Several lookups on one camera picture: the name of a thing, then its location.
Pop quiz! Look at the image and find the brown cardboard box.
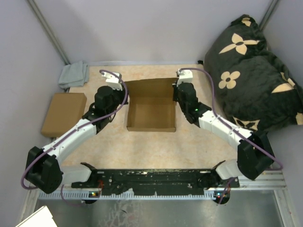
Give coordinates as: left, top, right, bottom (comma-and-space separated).
41, 93, 87, 138
126, 78, 176, 132

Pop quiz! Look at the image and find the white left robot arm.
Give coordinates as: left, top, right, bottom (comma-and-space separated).
21, 86, 127, 194

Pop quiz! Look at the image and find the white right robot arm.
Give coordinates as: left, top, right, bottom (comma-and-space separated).
172, 83, 274, 187

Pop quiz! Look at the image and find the folded brown cardboard box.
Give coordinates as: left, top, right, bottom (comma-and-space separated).
41, 93, 87, 138

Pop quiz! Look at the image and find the grey folded cloth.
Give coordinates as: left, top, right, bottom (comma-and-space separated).
58, 61, 89, 89

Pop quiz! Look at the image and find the black floral pillow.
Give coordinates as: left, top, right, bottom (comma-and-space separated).
203, 15, 303, 132

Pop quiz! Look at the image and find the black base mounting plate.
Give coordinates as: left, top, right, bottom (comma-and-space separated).
71, 169, 228, 195

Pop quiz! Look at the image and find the white board corner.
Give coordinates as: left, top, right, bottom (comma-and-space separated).
17, 206, 57, 227

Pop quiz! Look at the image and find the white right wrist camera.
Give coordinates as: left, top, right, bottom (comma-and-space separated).
176, 69, 193, 86

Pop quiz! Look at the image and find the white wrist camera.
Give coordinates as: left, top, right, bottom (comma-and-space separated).
176, 69, 193, 86
101, 72, 123, 91

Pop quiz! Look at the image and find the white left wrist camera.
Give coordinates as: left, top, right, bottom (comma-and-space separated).
101, 72, 123, 91

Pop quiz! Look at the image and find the white slotted cable duct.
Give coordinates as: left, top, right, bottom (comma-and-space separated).
38, 188, 222, 200

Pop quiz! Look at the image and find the aluminium rail frame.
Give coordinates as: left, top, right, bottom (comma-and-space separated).
28, 139, 288, 190

